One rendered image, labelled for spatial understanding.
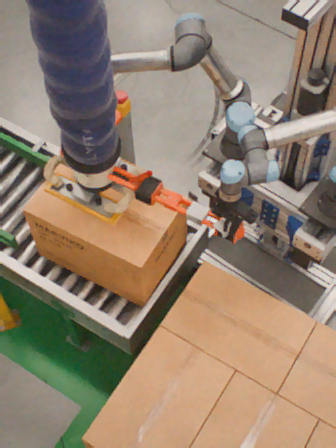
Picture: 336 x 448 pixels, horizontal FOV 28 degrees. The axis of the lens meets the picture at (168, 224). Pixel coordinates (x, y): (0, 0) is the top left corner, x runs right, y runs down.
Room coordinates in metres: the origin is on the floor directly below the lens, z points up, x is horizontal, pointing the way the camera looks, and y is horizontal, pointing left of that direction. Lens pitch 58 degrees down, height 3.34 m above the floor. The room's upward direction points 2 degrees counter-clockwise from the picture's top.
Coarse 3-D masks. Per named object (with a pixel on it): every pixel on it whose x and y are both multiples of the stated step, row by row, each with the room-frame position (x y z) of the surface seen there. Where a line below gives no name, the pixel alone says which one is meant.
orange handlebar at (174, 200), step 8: (120, 120) 1.82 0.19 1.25; (120, 168) 1.56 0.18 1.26; (112, 176) 1.52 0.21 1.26; (128, 176) 1.52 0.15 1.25; (128, 184) 1.48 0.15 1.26; (160, 192) 1.45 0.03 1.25; (168, 192) 1.44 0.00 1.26; (160, 200) 1.41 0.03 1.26; (168, 200) 1.40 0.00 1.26; (176, 200) 1.40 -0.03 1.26; (184, 200) 1.40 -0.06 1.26; (168, 208) 1.38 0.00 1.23; (176, 208) 1.37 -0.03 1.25; (216, 216) 1.33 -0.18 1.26; (208, 224) 1.29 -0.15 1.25; (240, 232) 1.25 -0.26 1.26
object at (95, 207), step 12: (72, 180) 1.60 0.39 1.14; (48, 192) 1.54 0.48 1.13; (60, 192) 1.54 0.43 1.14; (72, 192) 1.53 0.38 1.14; (72, 204) 1.48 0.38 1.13; (84, 204) 1.47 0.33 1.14; (96, 204) 1.47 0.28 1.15; (96, 216) 1.42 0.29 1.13; (108, 216) 1.41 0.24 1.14; (120, 216) 1.42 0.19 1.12
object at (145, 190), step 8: (152, 176) 1.51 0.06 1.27; (136, 184) 1.47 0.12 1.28; (144, 184) 1.48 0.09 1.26; (152, 184) 1.47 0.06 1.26; (160, 184) 1.47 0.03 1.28; (136, 192) 1.43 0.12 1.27; (144, 192) 1.44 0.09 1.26; (152, 192) 1.44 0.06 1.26; (144, 200) 1.42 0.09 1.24; (152, 200) 1.41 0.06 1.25
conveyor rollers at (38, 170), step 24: (0, 168) 2.12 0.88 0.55; (24, 168) 2.12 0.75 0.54; (0, 192) 1.97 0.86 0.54; (24, 192) 1.97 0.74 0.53; (0, 216) 1.82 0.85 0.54; (24, 216) 1.83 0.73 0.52; (24, 240) 1.68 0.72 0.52; (24, 264) 1.55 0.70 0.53; (72, 288) 1.41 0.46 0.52; (120, 312) 1.28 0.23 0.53
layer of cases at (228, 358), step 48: (192, 288) 1.38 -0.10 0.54; (240, 288) 1.38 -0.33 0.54; (192, 336) 1.14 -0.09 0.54; (240, 336) 1.14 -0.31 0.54; (288, 336) 1.13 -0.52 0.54; (144, 384) 0.93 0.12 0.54; (192, 384) 0.92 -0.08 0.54; (240, 384) 0.92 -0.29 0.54; (288, 384) 0.91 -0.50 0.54; (96, 432) 0.73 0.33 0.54; (144, 432) 0.72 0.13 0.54; (192, 432) 0.72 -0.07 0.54; (240, 432) 0.71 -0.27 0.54; (288, 432) 0.71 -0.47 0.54
